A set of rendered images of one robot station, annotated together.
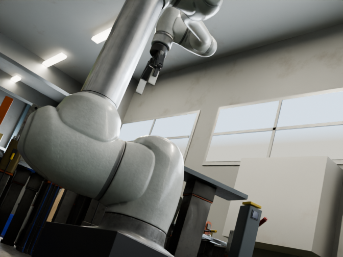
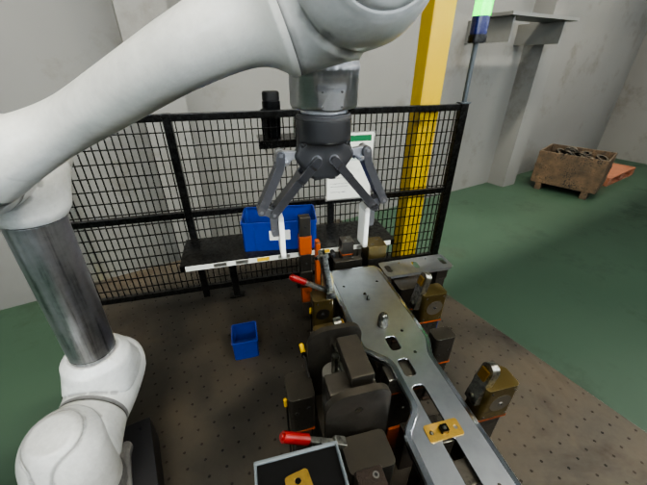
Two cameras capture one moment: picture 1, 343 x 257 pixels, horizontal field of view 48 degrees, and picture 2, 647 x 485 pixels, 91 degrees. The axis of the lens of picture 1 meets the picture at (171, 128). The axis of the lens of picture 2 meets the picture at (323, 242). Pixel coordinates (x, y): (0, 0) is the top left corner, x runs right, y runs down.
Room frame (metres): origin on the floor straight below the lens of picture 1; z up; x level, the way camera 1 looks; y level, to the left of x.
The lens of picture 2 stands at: (1.52, -0.29, 1.72)
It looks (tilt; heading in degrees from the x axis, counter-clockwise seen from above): 30 degrees down; 97
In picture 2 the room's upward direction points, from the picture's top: straight up
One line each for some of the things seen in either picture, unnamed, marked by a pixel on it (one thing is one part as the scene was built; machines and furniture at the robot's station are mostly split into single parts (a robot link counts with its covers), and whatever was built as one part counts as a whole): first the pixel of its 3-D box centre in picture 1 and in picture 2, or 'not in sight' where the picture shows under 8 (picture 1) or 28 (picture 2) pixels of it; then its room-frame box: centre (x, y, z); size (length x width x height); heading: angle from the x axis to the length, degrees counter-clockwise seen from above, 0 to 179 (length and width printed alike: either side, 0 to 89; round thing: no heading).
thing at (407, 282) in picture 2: not in sight; (405, 310); (1.74, 0.72, 0.84); 0.12 x 0.07 x 0.28; 21
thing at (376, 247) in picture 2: not in sight; (371, 276); (1.60, 0.88, 0.88); 0.08 x 0.08 x 0.36; 21
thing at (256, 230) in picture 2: not in sight; (279, 227); (1.19, 0.90, 1.10); 0.30 x 0.17 x 0.13; 13
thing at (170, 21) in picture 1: (171, 25); not in sight; (1.47, 0.15, 1.80); 0.13 x 0.11 x 0.16; 105
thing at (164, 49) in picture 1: (156, 56); (323, 145); (1.47, 0.16, 1.62); 0.08 x 0.07 x 0.09; 21
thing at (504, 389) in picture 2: not in sight; (483, 419); (1.89, 0.27, 0.87); 0.12 x 0.07 x 0.35; 21
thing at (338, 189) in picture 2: not in sight; (349, 166); (1.47, 1.13, 1.30); 0.23 x 0.02 x 0.31; 21
